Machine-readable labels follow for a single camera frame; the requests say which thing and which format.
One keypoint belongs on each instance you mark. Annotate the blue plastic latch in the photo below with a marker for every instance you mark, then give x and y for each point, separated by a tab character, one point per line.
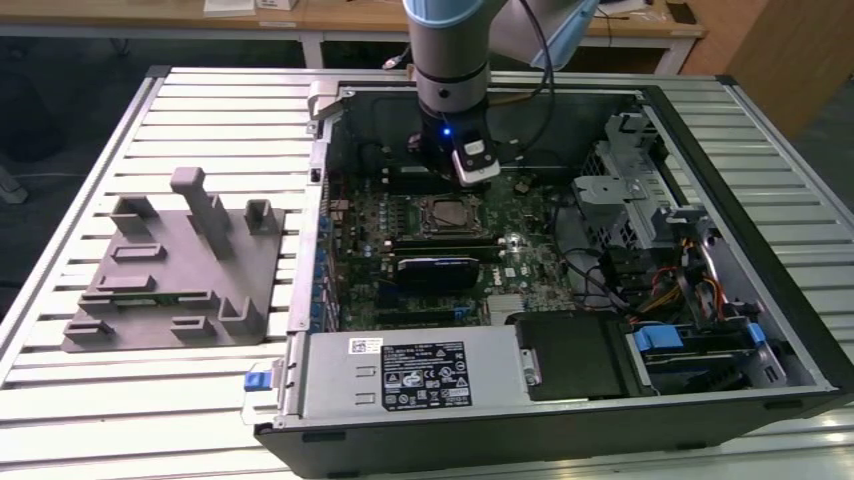
259	380

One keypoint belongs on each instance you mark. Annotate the grey furniture foot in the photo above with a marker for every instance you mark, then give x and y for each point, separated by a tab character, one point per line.
12	190

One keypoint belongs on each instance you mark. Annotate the flat black desk item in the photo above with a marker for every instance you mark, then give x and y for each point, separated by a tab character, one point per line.
682	12

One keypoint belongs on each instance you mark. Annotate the CPU socket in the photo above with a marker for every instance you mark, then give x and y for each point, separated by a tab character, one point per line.
450	233

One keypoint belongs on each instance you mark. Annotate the grey parts rack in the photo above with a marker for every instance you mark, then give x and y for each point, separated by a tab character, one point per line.
254	280

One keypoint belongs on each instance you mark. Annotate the white cardboard box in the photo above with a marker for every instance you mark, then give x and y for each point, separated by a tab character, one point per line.
228	6
276	4

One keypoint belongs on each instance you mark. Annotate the silver metal drive cage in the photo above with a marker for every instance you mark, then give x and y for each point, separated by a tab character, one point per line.
603	192

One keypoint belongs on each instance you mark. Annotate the brown wooden cabinet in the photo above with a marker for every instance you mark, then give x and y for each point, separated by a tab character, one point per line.
787	50

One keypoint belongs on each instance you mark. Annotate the wooden desk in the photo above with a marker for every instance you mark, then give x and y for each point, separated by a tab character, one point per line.
334	17

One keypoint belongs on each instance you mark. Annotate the black PC case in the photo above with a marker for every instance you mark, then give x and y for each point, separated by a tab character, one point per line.
534	440

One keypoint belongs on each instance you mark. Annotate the small silver heatsink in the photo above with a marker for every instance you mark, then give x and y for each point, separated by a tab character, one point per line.
507	310

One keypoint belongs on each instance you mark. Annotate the green motherboard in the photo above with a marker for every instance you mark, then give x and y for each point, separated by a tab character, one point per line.
541	270

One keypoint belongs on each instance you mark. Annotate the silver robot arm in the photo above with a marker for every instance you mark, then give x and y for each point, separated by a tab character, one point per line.
447	60

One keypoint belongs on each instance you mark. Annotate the black expansion slot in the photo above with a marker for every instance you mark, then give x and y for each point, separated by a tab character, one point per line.
414	318

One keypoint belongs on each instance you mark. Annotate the hard disk in blue carrier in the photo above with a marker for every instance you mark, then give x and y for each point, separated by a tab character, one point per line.
657	339

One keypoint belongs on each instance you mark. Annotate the black RAM slot bank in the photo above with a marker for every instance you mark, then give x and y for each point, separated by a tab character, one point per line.
403	181
447	248

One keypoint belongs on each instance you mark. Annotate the black graphics card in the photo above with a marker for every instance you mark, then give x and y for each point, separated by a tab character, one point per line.
436	277

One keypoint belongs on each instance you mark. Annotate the black plastic shroud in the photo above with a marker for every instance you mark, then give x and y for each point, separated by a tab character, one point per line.
574	357

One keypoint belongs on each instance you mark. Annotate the silver power supply unit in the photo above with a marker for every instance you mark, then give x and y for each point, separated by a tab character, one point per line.
334	370

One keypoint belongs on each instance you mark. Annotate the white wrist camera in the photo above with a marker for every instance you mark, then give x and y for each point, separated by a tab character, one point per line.
477	172

